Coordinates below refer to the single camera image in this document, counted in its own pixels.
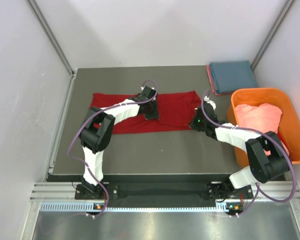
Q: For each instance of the grey slotted cable duct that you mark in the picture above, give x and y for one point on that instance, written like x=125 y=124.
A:
x=93 y=207

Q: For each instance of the folded pink t shirt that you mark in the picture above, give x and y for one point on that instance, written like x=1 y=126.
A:
x=212 y=84

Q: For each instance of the folded blue t shirt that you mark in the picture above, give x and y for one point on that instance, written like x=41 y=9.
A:
x=227 y=77

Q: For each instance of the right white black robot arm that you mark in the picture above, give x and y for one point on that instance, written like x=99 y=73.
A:
x=267 y=158

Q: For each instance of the aluminium frame post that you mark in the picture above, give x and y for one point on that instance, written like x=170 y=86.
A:
x=284 y=12
x=50 y=35

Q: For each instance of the crumpled pink t shirt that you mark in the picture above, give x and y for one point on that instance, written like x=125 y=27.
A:
x=264 y=118

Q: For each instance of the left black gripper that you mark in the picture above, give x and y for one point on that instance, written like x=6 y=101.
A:
x=154 y=115

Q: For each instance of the orange plastic bin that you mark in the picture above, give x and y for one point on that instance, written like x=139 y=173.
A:
x=289 y=126

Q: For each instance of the left aluminium frame post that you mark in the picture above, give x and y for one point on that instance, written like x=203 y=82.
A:
x=50 y=35

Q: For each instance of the right aluminium frame post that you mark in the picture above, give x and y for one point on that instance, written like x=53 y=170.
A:
x=284 y=12

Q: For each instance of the red t shirt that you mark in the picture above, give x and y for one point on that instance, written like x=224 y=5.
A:
x=176 y=110

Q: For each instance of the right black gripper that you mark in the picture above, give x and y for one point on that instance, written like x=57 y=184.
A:
x=192 y=124

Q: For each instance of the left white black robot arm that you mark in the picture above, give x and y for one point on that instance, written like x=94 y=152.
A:
x=97 y=131

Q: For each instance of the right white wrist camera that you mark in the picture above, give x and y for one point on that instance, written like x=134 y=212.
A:
x=206 y=100

